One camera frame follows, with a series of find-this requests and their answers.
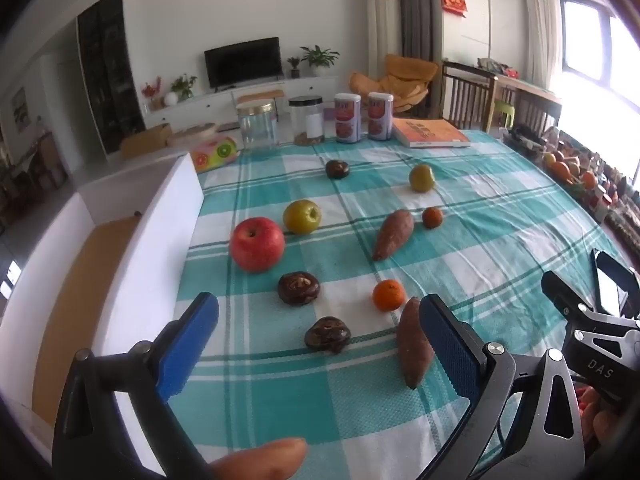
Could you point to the white foam box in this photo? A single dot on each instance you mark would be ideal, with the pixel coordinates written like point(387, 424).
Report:
point(165, 220)

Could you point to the red labelled can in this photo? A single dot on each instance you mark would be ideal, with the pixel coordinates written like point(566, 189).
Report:
point(347, 119)
point(380, 116)

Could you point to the small potted plant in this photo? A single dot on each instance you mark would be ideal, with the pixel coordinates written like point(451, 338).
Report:
point(294, 66)

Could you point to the clear jar with black lid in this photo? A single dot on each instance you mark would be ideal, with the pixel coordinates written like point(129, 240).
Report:
point(306, 120)

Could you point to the orange bean bag chair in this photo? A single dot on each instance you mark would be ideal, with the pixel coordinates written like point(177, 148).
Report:
point(400, 82)

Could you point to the bright orange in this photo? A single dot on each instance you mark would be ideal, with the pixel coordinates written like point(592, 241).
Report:
point(388, 295)

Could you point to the white television cabinet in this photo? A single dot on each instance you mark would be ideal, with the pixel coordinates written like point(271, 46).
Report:
point(215, 105)

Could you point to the teal checked tablecloth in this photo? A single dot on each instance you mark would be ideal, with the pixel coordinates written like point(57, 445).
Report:
point(330, 200)

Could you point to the fruit print pouch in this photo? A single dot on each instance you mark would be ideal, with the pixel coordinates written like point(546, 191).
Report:
point(215, 154)

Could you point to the dark purple mangosteen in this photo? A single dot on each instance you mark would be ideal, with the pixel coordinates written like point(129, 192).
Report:
point(337, 169)

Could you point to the white sheer curtain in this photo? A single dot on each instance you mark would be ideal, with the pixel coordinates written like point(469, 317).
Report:
point(542, 30)

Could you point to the leafy plant in vase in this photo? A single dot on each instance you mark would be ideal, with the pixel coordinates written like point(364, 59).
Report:
point(183, 86)

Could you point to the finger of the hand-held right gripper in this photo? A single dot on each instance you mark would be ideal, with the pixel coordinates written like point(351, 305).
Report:
point(562, 292)

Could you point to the red apple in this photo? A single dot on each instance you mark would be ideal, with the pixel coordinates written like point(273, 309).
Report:
point(257, 245)

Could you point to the window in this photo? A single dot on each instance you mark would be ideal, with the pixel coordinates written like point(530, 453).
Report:
point(600, 60)

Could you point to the dark wooden chair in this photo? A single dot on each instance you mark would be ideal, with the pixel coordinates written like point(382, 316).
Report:
point(465, 97)

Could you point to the cardboard box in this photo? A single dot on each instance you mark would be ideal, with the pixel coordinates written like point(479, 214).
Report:
point(145, 141)

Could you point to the wooden desk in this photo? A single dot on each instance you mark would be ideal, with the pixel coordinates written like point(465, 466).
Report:
point(525, 87)

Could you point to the green potted plant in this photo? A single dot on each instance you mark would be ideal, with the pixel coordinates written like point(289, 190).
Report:
point(320, 57)

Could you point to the brown shiitake mushroom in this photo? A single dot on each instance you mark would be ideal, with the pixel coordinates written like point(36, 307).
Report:
point(327, 335)
point(298, 288)

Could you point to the grey curtain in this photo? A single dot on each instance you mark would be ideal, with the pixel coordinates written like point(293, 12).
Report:
point(415, 10)

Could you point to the dark display cabinet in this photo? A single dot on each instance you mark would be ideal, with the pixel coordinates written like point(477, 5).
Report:
point(107, 75)

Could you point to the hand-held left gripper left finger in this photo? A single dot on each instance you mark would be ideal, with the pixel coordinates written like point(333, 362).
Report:
point(186, 347)

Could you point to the white floor air conditioner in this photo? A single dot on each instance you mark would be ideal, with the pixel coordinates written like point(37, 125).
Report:
point(381, 35)

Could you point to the small dark tangerine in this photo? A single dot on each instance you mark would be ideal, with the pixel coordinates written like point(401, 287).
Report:
point(432, 217)

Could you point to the orange book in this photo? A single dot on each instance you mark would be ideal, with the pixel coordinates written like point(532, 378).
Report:
point(430, 133)

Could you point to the sweet potato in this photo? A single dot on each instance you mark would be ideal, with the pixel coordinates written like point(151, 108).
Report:
point(414, 345)
point(393, 234)

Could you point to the black television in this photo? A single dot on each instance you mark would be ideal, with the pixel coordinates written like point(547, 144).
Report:
point(242, 62)

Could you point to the person's right hand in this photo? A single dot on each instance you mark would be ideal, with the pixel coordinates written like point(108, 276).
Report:
point(600, 427)

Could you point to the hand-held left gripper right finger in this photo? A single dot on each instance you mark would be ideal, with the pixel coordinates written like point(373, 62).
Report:
point(450, 347)

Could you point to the yellow-green apple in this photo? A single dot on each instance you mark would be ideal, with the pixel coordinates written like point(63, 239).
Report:
point(421, 178)
point(301, 216)

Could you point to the glass jar with gold lid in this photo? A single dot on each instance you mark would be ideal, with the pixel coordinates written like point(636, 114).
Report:
point(257, 127)

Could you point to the red flower bouquet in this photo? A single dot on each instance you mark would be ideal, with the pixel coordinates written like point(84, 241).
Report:
point(151, 91)

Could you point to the green plastic stool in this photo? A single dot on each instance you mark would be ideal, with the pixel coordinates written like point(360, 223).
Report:
point(503, 112)

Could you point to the person's left hand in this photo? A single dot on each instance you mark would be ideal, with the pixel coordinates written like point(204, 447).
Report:
point(265, 457)

